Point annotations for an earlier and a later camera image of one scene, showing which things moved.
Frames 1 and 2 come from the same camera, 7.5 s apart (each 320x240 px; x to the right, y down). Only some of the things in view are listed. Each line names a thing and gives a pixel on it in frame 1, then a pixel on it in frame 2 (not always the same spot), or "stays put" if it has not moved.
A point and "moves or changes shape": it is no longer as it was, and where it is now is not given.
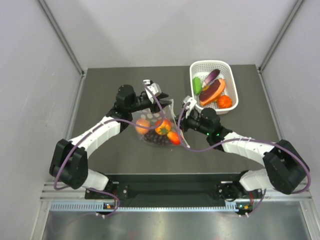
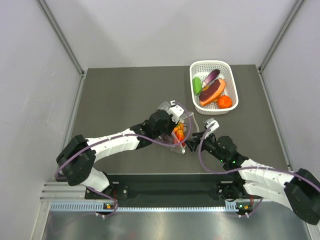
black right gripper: x=184 y=123 to x=193 y=144
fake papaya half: x=212 y=93 stays put
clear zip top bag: x=159 y=128 moves or changes shape
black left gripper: x=163 y=103 to x=173 y=125
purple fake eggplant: x=211 y=76 stays put
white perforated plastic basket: x=214 y=85 stays put
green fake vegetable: x=197 y=85 stays put
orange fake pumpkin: x=224 y=102 stays put
